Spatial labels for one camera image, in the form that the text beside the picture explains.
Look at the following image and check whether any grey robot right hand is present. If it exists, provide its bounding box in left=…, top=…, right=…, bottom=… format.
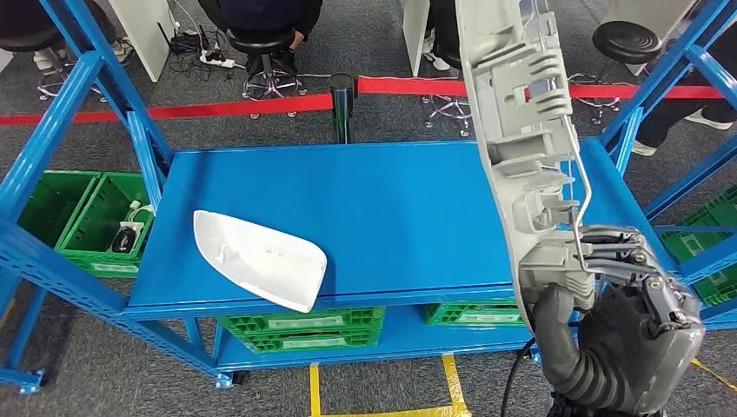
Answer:
left=528, top=224, right=707, bottom=417

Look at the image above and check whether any red barrier belt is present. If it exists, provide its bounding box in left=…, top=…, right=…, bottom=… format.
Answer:
left=356, top=76, right=724, bottom=101
left=0, top=93, right=335, bottom=127

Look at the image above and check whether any black chrome stanchion post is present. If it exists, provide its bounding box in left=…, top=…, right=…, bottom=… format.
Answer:
left=329, top=73, right=357, bottom=145

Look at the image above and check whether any black round stool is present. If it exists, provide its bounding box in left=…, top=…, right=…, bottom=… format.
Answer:
left=226, top=27, right=308, bottom=120
left=567, top=20, right=663, bottom=125
left=422, top=45, right=470, bottom=139
left=0, top=29, right=109, bottom=105

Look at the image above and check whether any black router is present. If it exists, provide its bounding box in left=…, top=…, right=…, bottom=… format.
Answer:
left=158, top=23, right=211, bottom=57

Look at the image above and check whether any silver wheel hubcap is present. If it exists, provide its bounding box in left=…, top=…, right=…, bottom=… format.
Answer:
left=455, top=0, right=597, bottom=338

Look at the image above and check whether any person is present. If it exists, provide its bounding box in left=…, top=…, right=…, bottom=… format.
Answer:
left=630, top=34, right=737, bottom=157
left=422, top=0, right=461, bottom=73
left=197, top=0, right=325, bottom=79
left=0, top=0, right=135, bottom=76

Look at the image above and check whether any empty green plastic crate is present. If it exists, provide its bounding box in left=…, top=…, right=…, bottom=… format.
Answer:
left=17, top=170, right=103, bottom=249

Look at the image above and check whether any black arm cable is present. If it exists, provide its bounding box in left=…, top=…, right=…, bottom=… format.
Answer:
left=499, top=338, right=538, bottom=417

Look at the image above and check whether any blue metal shelf rack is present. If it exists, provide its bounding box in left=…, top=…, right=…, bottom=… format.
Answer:
left=653, top=224, right=737, bottom=352
left=0, top=0, right=737, bottom=391
left=0, top=270, right=49, bottom=396

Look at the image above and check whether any yellow floor tape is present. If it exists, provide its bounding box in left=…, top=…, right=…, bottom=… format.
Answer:
left=308, top=355, right=472, bottom=417
left=690, top=356, right=737, bottom=394

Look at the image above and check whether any white power strip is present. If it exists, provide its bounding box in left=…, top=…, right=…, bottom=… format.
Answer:
left=199, top=53, right=238, bottom=70

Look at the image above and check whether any white black cabled device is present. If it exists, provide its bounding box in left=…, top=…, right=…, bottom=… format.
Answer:
left=110, top=200, right=155, bottom=255

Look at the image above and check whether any white plastic car part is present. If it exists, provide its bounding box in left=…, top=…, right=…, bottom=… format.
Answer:
left=192, top=208, right=329, bottom=314

